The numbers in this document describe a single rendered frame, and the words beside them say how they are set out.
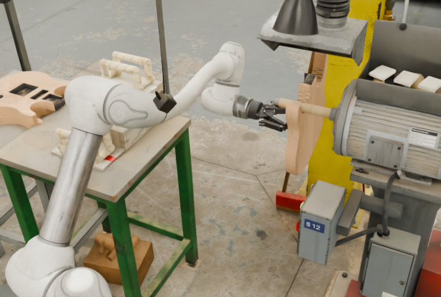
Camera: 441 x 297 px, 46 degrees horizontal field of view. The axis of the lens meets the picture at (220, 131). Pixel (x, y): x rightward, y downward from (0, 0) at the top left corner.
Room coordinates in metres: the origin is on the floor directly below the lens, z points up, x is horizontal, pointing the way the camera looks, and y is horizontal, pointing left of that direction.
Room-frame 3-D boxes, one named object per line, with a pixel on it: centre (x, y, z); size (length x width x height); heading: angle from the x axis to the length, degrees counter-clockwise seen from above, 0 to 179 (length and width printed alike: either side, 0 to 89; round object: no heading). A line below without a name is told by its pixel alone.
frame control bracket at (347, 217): (1.22, -0.41, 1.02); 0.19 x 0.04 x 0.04; 152
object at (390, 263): (1.18, -0.56, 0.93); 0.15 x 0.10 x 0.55; 62
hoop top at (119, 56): (2.03, 0.37, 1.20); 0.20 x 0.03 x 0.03; 61
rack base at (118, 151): (1.71, 0.54, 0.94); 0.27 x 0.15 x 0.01; 62
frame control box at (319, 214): (1.17, -0.38, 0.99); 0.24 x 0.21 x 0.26; 62
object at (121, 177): (1.83, 0.54, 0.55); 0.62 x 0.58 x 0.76; 62
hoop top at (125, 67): (1.95, 0.41, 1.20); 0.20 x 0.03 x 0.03; 61
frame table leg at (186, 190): (1.93, 0.18, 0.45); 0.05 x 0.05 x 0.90; 62
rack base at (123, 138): (1.85, 0.47, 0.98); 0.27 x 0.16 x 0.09; 62
